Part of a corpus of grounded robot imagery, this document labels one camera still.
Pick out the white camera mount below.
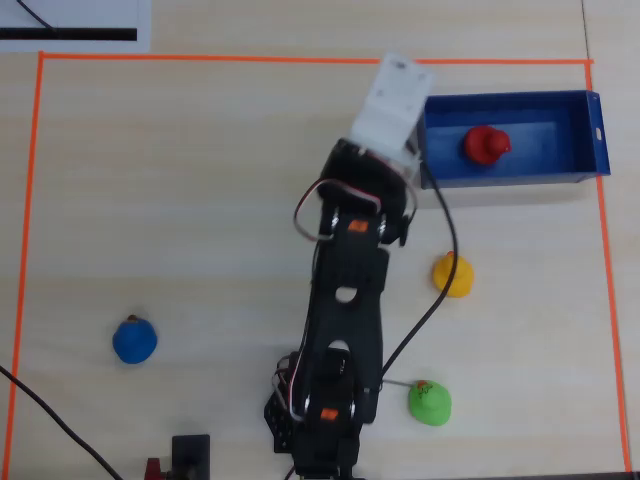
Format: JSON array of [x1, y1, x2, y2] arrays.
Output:
[[348, 51, 435, 169]]

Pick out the thin black cable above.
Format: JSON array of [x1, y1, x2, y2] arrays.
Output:
[[16, 0, 59, 32]]

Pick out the blue rubber duck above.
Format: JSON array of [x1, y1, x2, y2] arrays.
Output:
[[111, 314, 159, 365]]

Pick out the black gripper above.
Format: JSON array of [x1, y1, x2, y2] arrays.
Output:
[[318, 137, 420, 247]]

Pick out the orange tape strip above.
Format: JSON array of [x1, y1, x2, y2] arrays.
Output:
[[1, 51, 47, 480], [37, 51, 595, 67], [583, 60, 632, 474]]

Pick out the blue plastic box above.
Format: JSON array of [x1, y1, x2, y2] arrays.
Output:
[[416, 89, 612, 192]]

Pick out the red rubber duck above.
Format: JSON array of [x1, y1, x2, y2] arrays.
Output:
[[462, 124, 513, 167]]

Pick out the yellow rubber duck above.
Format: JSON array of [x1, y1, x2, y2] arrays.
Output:
[[432, 250, 475, 299]]

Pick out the thick black table cable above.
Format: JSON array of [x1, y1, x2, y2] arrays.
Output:
[[0, 365, 124, 480]]

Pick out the green rubber duck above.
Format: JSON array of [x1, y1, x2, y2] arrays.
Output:
[[407, 379, 453, 428]]

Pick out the white paper with black bar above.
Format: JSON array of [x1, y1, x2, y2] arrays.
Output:
[[0, 0, 152, 53]]

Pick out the small black block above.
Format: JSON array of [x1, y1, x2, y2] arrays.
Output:
[[171, 434, 212, 480]]

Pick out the black camera cable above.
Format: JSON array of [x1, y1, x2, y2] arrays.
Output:
[[377, 162, 460, 381]]

